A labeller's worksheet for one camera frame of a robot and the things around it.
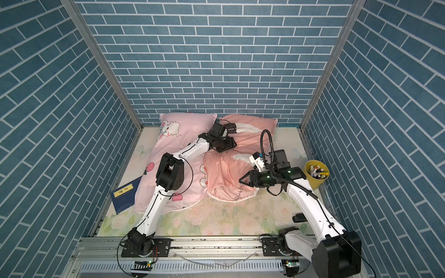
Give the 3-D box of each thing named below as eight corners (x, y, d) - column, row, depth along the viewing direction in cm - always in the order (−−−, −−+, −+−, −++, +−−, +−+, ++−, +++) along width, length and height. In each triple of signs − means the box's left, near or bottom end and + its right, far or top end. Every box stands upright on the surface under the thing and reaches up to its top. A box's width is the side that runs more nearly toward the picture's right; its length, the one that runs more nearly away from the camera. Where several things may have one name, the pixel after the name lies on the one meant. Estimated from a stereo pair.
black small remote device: (294, 224, 83) (297, 221, 79) (291, 217, 85) (294, 214, 82) (303, 222, 83) (306, 219, 80) (300, 215, 85) (303, 212, 82)
